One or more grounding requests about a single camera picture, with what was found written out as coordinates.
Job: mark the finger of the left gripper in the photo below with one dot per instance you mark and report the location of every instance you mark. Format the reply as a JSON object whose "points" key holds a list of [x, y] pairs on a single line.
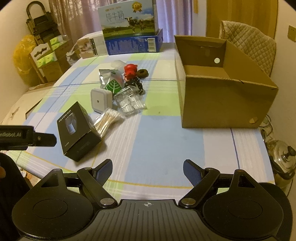
{"points": [[43, 140]]}

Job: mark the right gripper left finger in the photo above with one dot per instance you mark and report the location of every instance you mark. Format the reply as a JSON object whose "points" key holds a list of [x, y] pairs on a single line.
{"points": [[92, 184]]}

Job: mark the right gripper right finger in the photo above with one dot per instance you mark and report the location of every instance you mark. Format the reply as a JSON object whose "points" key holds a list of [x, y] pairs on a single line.
{"points": [[202, 181]]}

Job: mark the black product box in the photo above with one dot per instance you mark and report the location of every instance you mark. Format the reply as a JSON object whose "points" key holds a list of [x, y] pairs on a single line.
{"points": [[77, 133]]}

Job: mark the cotton swab pack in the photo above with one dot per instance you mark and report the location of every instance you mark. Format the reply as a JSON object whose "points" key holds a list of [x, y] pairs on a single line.
{"points": [[109, 117]]}

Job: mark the white square night light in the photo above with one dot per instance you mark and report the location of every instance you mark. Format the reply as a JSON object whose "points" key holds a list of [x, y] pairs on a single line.
{"points": [[101, 99]]}

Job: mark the clear plastic box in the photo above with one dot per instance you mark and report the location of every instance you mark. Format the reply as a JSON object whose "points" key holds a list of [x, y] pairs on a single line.
{"points": [[129, 101]]}

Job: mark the silver green foil pouch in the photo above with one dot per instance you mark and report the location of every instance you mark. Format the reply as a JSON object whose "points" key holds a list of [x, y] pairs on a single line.
{"points": [[111, 80]]}

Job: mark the clear plastic cup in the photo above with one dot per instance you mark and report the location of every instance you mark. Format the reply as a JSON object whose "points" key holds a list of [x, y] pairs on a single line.
{"points": [[118, 65]]}

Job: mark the red cat figurine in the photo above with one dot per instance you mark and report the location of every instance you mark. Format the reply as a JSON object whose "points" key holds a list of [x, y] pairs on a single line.
{"points": [[130, 71]]}

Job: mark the brown hair scrunchie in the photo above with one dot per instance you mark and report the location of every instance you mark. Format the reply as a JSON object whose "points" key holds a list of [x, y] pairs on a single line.
{"points": [[142, 73]]}

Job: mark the person's left hand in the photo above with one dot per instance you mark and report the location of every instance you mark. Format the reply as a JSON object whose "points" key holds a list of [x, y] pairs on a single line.
{"points": [[2, 172]]}

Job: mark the flat cardboard on floor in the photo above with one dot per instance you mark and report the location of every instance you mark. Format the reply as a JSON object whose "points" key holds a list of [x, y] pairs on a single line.
{"points": [[20, 111]]}

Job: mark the yellow plastic bag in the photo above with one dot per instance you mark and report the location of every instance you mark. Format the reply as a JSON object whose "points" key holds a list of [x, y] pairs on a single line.
{"points": [[22, 62]]}

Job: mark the steel kettle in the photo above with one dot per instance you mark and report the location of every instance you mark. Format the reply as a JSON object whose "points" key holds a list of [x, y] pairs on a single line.
{"points": [[282, 159]]}

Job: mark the crumpled white plastic bag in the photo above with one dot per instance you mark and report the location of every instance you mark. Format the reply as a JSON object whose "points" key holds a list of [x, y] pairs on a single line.
{"points": [[73, 55]]}

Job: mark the tissue display box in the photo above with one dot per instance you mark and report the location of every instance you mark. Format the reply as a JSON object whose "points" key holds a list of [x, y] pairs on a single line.
{"points": [[45, 63]]}

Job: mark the plaid bed sheet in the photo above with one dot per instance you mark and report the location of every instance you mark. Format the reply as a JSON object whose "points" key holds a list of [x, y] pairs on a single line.
{"points": [[149, 148]]}

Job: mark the large cardboard box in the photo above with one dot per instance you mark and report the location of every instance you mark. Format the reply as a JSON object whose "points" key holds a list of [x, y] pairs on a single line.
{"points": [[220, 86]]}

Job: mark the stacked cardboard boxes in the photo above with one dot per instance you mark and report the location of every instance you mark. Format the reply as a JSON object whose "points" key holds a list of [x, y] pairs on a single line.
{"points": [[60, 50]]}

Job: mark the beige white product box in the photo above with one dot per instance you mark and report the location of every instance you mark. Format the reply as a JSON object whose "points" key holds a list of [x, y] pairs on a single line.
{"points": [[92, 45]]}

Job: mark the black folding trolley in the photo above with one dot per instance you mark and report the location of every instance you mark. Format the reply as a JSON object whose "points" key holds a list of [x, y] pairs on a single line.
{"points": [[43, 28]]}

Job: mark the purple curtain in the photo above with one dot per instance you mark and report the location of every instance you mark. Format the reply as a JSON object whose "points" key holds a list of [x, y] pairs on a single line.
{"points": [[78, 18]]}

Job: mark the quilted beige chair cover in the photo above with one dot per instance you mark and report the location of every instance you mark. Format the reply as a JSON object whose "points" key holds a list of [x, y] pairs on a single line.
{"points": [[250, 40]]}

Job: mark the blue flat carton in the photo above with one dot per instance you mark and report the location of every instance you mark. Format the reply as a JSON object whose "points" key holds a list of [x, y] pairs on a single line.
{"points": [[138, 44]]}

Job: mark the milk carton gift box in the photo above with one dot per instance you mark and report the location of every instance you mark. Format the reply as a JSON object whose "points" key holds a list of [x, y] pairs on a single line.
{"points": [[129, 19]]}

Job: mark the wall socket plate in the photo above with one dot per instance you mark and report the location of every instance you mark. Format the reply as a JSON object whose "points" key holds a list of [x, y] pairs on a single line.
{"points": [[291, 33]]}

